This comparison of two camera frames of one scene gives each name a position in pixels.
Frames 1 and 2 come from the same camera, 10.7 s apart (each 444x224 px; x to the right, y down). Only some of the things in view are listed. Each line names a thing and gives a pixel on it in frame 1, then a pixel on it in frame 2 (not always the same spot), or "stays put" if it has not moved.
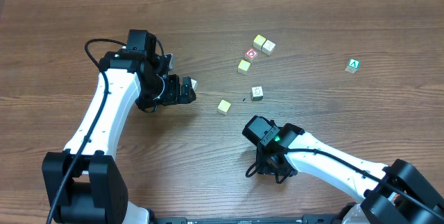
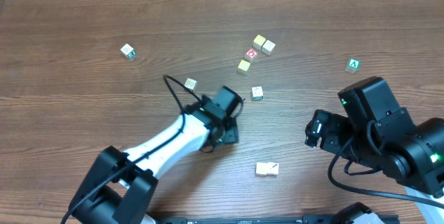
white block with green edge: (257, 93) stays put
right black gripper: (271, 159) to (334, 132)
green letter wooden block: (354, 65) stays put
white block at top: (268, 48) stays put
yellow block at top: (258, 41) stays put
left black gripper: (175, 97) to (234, 136)
